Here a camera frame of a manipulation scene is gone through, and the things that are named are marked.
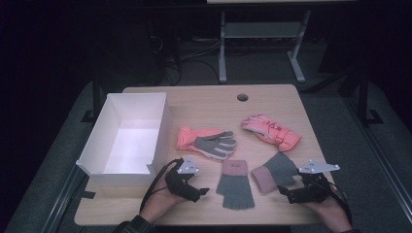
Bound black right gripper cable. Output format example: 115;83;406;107
326;182;354;225

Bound pink padded ski glove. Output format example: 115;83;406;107
240;114;303;153

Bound grey metal stand frame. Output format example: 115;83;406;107
218;10;312;85

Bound person's left hand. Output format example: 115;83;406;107
139;180;189;225

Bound grey knit glove pink cuff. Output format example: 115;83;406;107
251;151;299;195
216;158;256;211

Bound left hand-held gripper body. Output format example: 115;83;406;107
164;155;202;204

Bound pink glove with grey palm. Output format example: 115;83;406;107
176;125;238;161

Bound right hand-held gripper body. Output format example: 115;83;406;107
291;158;341;205

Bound white rectangular box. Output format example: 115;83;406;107
75;92;173;187

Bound person's right hand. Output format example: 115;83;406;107
302;189;353;233

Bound black stand leg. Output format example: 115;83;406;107
81;76;102;123
357;68;385;128

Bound bundle of floor cables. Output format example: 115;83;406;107
148;32;222;87

